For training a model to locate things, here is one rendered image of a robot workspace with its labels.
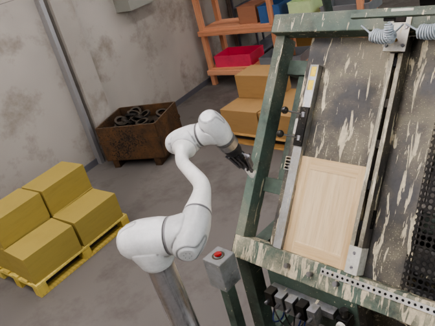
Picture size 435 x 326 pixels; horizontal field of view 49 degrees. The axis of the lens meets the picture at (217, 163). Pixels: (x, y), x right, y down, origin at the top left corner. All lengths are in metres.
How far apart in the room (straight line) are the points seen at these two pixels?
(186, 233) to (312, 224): 1.00
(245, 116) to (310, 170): 3.16
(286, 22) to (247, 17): 4.78
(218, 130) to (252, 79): 3.83
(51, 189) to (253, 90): 2.61
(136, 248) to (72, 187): 3.19
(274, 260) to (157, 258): 0.99
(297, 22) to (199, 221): 1.35
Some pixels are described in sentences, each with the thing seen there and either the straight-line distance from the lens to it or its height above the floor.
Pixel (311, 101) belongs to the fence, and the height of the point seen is 1.52.
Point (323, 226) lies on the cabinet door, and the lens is 2.39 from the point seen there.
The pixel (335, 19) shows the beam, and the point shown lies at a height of 1.87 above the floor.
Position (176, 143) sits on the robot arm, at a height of 1.66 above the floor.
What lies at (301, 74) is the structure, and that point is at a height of 1.60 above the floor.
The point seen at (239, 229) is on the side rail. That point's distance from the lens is 2.63.
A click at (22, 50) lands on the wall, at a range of 5.76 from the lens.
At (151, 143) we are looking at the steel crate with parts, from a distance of 5.67.
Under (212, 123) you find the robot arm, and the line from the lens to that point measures 1.93.
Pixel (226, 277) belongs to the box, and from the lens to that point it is 2.51.
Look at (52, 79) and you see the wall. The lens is 5.96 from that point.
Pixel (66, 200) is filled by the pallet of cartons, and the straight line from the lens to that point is 4.77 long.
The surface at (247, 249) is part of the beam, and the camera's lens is 2.60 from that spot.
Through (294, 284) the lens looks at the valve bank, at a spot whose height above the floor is 0.78.
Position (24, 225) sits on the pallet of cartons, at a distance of 4.57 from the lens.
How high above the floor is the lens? 2.44
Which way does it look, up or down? 27 degrees down
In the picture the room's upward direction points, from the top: 15 degrees counter-clockwise
